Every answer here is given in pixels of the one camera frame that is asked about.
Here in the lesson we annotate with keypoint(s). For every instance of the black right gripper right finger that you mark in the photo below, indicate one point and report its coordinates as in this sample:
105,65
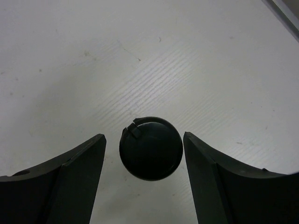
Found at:
228,191

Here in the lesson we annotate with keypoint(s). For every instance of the right aluminium table rail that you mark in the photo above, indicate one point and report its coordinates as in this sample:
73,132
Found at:
287,12

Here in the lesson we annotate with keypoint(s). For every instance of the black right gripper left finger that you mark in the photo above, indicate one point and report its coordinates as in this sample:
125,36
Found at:
61,190

